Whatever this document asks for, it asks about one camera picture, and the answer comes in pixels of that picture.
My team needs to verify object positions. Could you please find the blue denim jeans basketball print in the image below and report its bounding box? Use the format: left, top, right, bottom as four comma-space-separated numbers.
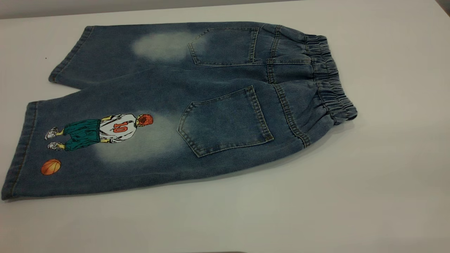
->
1, 21, 358, 201

